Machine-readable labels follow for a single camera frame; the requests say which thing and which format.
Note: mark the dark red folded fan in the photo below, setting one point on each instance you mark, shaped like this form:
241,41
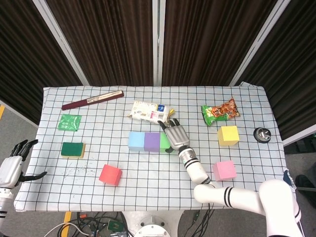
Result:
92,100

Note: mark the green sachet packet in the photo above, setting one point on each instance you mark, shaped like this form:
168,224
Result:
69,122

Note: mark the grey partition post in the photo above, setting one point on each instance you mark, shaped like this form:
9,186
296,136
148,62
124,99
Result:
158,42
259,42
61,47

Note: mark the white biscuit package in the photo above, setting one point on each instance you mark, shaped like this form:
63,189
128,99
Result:
148,111

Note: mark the green orange snack bag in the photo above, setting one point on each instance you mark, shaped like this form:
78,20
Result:
219,112

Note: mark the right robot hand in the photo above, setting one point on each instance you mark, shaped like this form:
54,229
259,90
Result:
177,138

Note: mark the pink foam cube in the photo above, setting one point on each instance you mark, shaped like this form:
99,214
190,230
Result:
224,170

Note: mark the black round metal cap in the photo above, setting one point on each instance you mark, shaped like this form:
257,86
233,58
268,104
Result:
262,134

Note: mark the dark brown partition panel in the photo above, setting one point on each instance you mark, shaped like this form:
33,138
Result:
24,61
296,74
106,42
205,42

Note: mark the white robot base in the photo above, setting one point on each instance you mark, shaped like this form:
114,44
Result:
153,222

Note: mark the purple foam cube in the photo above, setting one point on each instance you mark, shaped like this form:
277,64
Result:
152,142

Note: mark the grey partition base rail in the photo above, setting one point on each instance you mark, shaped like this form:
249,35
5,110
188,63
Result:
17,112
298,137

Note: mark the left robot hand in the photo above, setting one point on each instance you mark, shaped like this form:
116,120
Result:
10,170

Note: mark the green circuit board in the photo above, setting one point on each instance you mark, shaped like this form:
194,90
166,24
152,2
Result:
114,225

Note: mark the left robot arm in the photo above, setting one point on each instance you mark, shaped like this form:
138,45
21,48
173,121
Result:
5,202

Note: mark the green yellow sponge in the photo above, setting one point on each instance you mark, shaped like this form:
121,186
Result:
72,149

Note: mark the green foam cube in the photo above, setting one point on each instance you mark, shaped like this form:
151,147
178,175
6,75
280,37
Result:
164,143

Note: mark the white checkered tablecloth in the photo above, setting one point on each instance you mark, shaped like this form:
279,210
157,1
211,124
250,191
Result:
148,180

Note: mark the yellow foam cube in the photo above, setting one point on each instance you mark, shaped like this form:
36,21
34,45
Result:
228,135

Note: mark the light blue foam cube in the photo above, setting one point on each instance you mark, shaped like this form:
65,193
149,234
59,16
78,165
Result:
136,141

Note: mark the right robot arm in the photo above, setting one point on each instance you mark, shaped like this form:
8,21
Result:
247,195

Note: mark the red foam cube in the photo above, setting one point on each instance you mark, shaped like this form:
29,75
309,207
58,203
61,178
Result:
110,174

